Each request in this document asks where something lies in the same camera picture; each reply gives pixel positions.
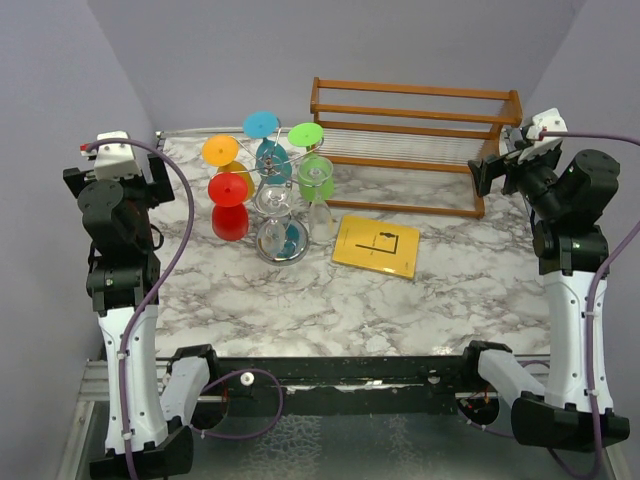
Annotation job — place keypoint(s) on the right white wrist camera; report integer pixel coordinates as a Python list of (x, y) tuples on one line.
[(539, 134)]

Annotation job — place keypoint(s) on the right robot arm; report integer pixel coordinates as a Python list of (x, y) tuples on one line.
[(573, 410)]

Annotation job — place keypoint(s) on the wooden shelf rack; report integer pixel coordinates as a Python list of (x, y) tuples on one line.
[(410, 139)]

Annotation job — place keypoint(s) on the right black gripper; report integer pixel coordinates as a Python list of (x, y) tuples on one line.
[(491, 166)]

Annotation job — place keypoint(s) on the green plastic wine glass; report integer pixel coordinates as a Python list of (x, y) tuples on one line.
[(309, 135)]

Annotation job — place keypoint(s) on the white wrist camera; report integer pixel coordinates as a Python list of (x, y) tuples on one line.
[(113, 161), (539, 134)]

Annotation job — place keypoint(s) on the clear champagne flute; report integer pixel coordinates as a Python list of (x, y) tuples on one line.
[(315, 177)]

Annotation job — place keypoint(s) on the blue plastic wine glass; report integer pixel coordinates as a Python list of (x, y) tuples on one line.
[(272, 161)]

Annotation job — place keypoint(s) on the orange plastic wine glass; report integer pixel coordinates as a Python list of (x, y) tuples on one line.
[(221, 151)]

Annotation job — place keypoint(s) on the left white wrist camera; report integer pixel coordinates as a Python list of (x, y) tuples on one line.
[(113, 161)]

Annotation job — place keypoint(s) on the chrome wine glass rack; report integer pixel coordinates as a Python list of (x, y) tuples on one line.
[(297, 236)]

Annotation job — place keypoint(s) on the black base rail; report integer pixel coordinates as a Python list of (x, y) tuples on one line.
[(327, 386)]

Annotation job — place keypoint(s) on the red plastic wine glass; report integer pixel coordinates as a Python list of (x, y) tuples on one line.
[(228, 192)]

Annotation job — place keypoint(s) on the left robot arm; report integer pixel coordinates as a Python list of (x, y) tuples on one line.
[(149, 435)]

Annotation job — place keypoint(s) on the clear small glass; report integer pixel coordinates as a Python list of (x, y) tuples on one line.
[(274, 202)]

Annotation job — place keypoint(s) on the yellow book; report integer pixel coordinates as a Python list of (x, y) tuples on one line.
[(377, 246)]

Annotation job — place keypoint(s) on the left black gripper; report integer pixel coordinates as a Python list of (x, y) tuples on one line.
[(157, 190)]

